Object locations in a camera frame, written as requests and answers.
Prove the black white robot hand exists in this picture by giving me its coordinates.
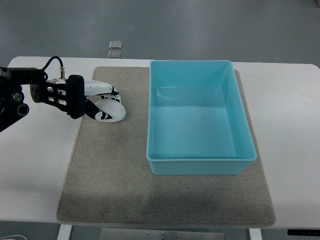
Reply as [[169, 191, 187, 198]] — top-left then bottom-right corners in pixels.
[[65, 75, 122, 121]]

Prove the white bunny toy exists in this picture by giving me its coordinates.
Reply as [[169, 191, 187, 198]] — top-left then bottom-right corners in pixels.
[[95, 98, 126, 123]]

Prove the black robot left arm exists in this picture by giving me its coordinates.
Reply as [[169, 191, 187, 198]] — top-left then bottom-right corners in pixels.
[[0, 56, 75, 131]]

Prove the blue plastic box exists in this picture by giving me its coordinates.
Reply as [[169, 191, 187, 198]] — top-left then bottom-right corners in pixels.
[[146, 60, 258, 175]]

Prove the lower floor metal plate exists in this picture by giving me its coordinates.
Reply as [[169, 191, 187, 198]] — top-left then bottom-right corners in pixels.
[[108, 50, 122, 59]]

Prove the beige felt mat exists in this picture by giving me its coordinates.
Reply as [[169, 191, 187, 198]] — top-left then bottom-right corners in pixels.
[[56, 66, 276, 228]]

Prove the white table leg left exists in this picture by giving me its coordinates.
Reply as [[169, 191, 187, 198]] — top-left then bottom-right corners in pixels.
[[57, 224, 73, 240]]

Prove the white table leg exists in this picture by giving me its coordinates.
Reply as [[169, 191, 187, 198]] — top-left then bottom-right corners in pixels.
[[248, 228, 263, 240], [57, 224, 73, 240]]

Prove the metal table crossbar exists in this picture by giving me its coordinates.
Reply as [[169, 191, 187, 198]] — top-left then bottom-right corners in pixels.
[[99, 228, 225, 240]]

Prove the white table leg right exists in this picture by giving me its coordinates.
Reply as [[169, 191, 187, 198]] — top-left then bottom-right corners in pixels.
[[248, 228, 263, 240]]

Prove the black table control panel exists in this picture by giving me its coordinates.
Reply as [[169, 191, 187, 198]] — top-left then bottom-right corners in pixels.
[[287, 229, 320, 237]]

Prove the white cable on floor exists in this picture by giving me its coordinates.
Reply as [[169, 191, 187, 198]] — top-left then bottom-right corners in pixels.
[[0, 233, 27, 240]]

